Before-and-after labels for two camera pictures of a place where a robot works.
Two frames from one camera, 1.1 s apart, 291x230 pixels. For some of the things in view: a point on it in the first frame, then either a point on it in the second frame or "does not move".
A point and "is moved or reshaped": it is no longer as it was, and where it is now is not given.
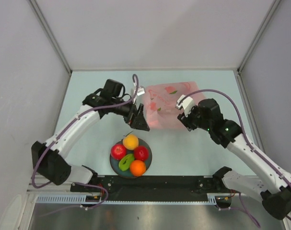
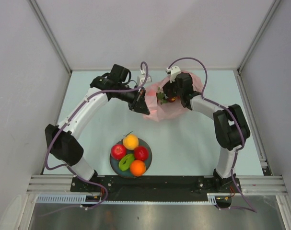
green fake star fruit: [124, 164] does not move
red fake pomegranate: [141, 153] does not move
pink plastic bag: [161, 101] is moved or reshaped
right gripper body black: [192, 121] → [175, 90]
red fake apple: [118, 152] does not move
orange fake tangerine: [137, 167] does not move
